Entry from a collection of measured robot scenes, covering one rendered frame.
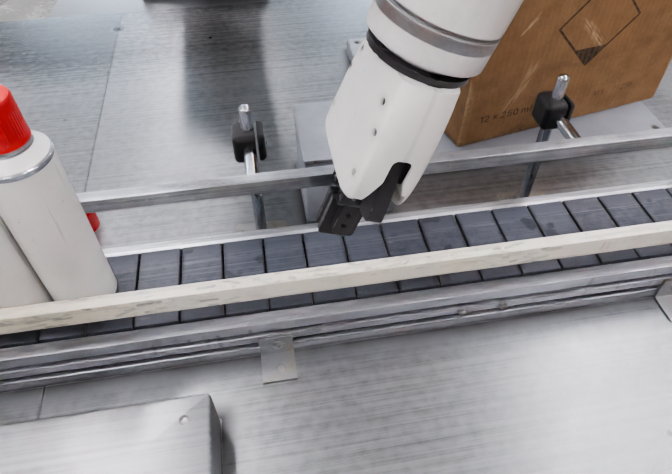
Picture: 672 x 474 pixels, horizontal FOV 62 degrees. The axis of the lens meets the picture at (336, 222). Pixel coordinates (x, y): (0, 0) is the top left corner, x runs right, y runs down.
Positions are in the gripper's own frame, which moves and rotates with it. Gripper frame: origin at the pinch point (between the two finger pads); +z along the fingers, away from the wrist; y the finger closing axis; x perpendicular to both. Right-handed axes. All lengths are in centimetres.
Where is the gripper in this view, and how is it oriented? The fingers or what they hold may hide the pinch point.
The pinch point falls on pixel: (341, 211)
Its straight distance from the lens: 46.9
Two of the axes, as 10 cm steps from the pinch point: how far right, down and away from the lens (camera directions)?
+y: 1.7, 7.2, -6.8
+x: 9.3, 1.2, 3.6
